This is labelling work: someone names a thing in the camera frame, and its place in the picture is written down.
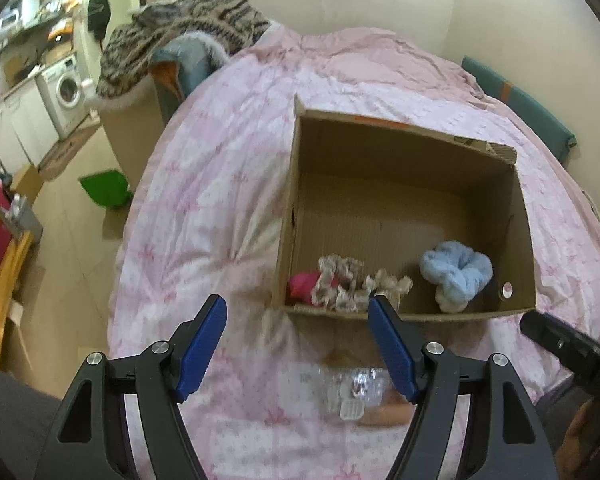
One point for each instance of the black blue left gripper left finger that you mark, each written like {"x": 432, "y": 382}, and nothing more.
{"x": 89, "y": 437}

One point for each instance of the cream lace scrunchie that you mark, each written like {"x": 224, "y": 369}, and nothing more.
{"x": 384, "y": 284}

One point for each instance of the white kitchen cabinets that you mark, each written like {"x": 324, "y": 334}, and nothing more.
{"x": 27, "y": 134}

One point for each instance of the brown patterned knit blanket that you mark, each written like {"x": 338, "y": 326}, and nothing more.
{"x": 227, "y": 26}

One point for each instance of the beige lace scrunchie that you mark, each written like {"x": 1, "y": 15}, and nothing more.
{"x": 340, "y": 285}

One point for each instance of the teal cushion with orange stripe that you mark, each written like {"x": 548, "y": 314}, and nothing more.
{"x": 554, "y": 134}

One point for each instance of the open cardboard box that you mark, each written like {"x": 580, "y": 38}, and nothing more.
{"x": 384, "y": 193}

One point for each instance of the white fluffy scrunchie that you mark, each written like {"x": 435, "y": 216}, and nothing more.
{"x": 447, "y": 305}

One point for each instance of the blue fur-trimmed jacket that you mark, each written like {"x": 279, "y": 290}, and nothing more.
{"x": 179, "y": 67}

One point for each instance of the clear plastic accessory bag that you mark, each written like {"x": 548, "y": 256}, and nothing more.
{"x": 347, "y": 394}

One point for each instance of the peach soft tube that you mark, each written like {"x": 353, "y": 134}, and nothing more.
{"x": 394, "y": 411}

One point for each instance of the pink patterned quilt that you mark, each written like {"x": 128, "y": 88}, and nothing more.
{"x": 206, "y": 220}

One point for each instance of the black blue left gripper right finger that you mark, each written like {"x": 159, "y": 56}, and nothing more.
{"x": 504, "y": 437}

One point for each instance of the white washing machine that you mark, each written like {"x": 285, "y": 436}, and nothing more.
{"x": 61, "y": 89}

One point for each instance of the dark hanging garment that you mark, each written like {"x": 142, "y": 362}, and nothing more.
{"x": 98, "y": 17}

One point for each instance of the beige laundry box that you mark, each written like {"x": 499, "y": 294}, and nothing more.
{"x": 133, "y": 124}

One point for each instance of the brown door mat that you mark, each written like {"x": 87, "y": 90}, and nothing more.
{"x": 57, "y": 160}

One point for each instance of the light blue fluffy scrunchie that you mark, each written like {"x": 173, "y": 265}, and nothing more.
{"x": 458, "y": 272}

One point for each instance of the grey small bin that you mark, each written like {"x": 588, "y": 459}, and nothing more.
{"x": 21, "y": 218}

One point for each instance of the wooden yellow chair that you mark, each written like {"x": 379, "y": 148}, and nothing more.
{"x": 10, "y": 268}

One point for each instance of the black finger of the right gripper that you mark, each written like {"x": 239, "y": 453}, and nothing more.
{"x": 576, "y": 351}

